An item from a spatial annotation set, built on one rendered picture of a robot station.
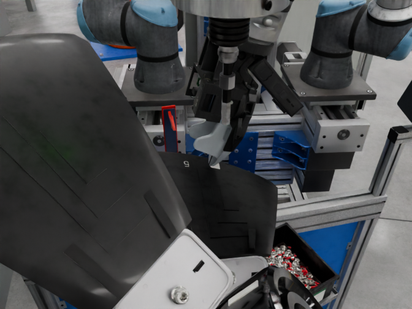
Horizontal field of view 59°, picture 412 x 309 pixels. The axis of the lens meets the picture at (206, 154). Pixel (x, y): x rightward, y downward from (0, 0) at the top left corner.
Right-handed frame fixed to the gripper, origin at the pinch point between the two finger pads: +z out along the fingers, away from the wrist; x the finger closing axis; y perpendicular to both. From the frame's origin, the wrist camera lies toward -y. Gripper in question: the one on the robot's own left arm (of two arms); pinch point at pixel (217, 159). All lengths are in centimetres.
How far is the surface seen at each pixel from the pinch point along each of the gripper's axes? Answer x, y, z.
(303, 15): -156, -98, -3
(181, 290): 29.2, 13.5, -7.3
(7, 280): -70, 41, 124
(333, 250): -13, -53, 36
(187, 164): 0.6, 4.9, 1.2
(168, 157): -1.1, 7.6, 1.4
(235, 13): 26.6, 15.3, -26.9
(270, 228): 16.2, -2.5, -1.1
